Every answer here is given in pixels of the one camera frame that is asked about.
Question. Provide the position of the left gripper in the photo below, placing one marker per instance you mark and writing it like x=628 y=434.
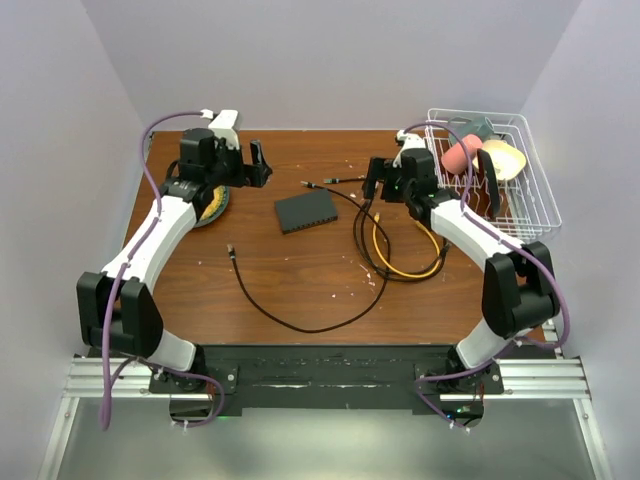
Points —
x=249 y=175

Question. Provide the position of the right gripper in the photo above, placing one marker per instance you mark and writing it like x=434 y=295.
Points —
x=380 y=168

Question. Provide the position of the black network switch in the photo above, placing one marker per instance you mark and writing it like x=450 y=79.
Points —
x=305 y=211

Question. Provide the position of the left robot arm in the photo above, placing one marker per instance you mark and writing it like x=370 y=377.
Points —
x=116 y=307

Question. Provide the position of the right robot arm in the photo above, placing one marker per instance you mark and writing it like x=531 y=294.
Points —
x=519 y=290

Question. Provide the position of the yellow woven plate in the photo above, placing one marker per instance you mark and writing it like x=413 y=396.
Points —
x=220 y=201

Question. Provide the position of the pink cup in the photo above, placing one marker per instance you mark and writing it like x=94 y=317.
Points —
x=454 y=160

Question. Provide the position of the dark brown plate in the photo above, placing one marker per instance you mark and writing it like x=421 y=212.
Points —
x=488 y=173

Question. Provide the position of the grey-green mug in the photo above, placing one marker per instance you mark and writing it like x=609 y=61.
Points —
x=480 y=126

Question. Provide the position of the cream bowl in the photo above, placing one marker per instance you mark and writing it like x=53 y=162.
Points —
x=507 y=160

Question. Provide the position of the black cable teal plugs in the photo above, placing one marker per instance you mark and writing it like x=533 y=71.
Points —
x=329 y=181

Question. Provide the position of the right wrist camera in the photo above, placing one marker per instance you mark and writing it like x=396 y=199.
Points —
x=407 y=141

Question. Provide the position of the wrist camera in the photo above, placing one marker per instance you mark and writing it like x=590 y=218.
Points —
x=407 y=141
x=224 y=125

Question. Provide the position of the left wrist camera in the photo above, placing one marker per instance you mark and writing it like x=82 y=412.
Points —
x=224 y=125

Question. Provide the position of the white wire dish rack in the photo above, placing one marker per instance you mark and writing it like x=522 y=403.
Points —
x=511 y=190

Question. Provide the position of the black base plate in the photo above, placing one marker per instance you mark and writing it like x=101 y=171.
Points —
x=388 y=377

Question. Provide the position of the aluminium frame rail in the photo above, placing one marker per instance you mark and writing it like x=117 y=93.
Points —
x=332 y=412

